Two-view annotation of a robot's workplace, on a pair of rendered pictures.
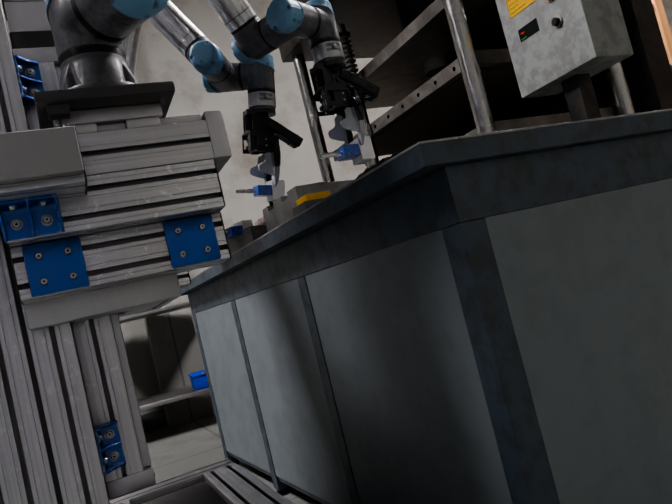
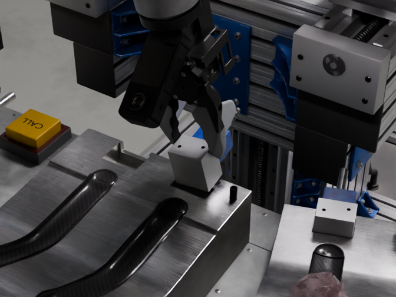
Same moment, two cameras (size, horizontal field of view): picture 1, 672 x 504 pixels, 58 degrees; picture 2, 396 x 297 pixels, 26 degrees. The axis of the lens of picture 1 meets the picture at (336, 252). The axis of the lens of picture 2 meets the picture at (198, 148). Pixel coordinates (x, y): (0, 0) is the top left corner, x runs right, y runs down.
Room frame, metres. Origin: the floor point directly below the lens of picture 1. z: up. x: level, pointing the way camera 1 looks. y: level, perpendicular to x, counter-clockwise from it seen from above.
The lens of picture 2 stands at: (2.37, -0.33, 1.61)
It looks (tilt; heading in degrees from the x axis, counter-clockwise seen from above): 38 degrees down; 148
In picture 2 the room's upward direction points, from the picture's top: straight up
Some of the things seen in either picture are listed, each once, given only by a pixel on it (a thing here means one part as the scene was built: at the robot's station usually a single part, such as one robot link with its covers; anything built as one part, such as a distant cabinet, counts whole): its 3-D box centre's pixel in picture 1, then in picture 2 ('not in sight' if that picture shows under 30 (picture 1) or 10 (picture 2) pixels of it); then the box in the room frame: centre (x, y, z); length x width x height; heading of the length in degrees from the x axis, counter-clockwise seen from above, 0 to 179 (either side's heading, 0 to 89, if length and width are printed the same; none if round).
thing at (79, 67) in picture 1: (98, 84); not in sight; (1.09, 0.35, 1.09); 0.15 x 0.15 x 0.10
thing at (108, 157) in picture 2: not in sight; (128, 165); (1.56, 0.08, 0.87); 0.05 x 0.05 x 0.04; 26
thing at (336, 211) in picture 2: (230, 232); (338, 201); (1.75, 0.28, 0.86); 0.13 x 0.05 x 0.05; 134
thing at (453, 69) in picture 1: (458, 109); not in sight; (2.65, -0.68, 1.27); 1.10 x 0.74 x 0.05; 26
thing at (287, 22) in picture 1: (288, 21); not in sight; (1.37, -0.02, 1.25); 0.11 x 0.11 x 0.08; 52
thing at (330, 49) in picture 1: (329, 56); not in sight; (1.44, -0.10, 1.17); 0.08 x 0.08 x 0.05
